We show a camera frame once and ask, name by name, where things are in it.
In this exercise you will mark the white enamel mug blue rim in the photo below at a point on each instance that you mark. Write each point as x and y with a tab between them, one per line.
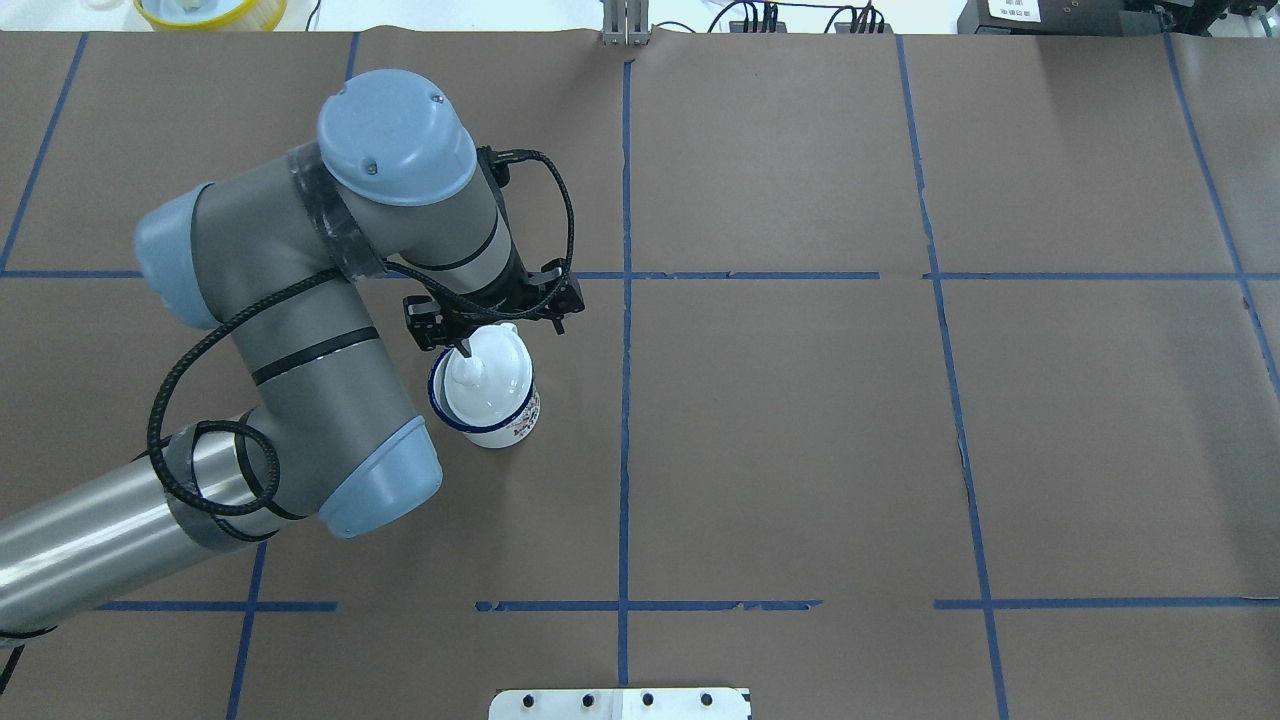
514	430

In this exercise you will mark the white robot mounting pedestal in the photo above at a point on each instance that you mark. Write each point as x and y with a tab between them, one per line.
623	703

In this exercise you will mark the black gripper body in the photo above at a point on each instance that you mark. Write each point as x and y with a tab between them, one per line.
499	299

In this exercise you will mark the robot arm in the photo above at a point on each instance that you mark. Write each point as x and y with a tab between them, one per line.
290	407

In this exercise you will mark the aluminium frame post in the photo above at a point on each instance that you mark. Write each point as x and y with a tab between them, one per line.
626	23

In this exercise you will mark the blue tape grid lines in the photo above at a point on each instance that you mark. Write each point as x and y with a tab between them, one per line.
626	300

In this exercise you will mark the white ceramic lid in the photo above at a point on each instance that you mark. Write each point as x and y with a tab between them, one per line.
485	389

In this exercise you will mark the yellow rimmed bowl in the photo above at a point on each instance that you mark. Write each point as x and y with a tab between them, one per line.
212	16

